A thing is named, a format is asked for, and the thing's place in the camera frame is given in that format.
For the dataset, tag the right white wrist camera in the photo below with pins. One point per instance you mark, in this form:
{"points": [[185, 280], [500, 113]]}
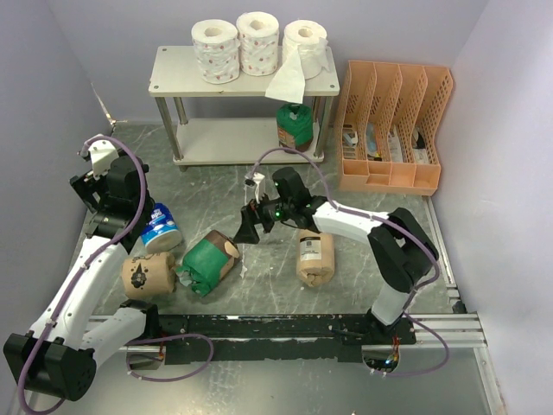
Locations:
{"points": [[256, 181]]}

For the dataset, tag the plain white paper towel roll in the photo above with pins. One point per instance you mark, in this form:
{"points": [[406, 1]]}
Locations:
{"points": [[303, 58]]}

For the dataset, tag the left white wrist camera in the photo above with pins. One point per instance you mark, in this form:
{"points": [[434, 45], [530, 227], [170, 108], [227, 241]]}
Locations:
{"points": [[101, 152]]}

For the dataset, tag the brown wrapped roll black print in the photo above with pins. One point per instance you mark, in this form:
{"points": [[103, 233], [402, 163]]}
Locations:
{"points": [[149, 275]]}

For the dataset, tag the orange plastic file organizer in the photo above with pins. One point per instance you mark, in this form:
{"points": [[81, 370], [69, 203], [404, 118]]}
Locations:
{"points": [[385, 127]]}

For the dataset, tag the tan roll with label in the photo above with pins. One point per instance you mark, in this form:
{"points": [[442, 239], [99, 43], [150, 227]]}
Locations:
{"points": [[315, 262]]}

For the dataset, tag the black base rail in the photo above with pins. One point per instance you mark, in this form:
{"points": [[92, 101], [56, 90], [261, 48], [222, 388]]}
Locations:
{"points": [[340, 337]]}

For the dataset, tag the green roll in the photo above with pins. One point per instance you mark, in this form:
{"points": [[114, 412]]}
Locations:
{"points": [[207, 263], [295, 126]]}

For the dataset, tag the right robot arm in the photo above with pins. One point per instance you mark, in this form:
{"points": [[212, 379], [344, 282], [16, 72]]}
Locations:
{"points": [[403, 251]]}

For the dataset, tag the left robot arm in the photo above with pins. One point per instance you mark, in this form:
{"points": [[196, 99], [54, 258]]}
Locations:
{"points": [[59, 356]]}

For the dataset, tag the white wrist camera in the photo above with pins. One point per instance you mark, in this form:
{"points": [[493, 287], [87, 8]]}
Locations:
{"points": [[256, 181], [101, 152]]}

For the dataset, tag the blue Tempo roll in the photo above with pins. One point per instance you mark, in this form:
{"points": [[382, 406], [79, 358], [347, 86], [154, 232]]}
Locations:
{"points": [[161, 234]]}

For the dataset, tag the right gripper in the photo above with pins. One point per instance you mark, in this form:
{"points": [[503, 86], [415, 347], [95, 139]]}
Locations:
{"points": [[247, 233]]}

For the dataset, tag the rose-print roll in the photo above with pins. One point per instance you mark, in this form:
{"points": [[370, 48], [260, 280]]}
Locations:
{"points": [[216, 45], [258, 34]]}

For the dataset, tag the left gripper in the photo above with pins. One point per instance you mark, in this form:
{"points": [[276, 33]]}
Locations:
{"points": [[85, 188]]}

